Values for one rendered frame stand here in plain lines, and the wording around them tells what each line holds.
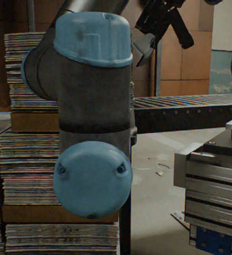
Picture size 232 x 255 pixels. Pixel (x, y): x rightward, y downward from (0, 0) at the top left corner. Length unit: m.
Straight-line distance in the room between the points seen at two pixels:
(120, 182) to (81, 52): 0.12
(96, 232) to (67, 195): 0.52
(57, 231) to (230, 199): 0.43
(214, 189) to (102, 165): 0.52
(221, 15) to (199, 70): 1.05
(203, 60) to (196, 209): 4.73
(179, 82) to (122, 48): 4.90
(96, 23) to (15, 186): 0.57
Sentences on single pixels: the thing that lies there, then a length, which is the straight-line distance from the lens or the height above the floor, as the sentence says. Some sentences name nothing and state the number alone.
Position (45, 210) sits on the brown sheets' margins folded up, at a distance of 0.78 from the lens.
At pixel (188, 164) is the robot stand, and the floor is 0.75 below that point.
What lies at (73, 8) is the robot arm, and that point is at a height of 1.06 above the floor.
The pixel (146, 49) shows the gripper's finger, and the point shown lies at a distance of 0.82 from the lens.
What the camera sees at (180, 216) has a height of 0.01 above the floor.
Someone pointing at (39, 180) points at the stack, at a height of 0.71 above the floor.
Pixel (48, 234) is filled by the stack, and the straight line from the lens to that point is 0.82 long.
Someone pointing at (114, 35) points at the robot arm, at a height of 1.01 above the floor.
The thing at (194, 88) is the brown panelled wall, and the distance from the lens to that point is 5.35.
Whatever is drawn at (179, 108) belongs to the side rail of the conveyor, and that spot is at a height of 0.79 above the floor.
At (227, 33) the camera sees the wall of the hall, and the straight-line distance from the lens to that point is 5.86.
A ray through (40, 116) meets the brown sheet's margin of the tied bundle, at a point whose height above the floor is 0.87.
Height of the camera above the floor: 0.98
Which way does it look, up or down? 11 degrees down
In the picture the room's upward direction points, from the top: straight up
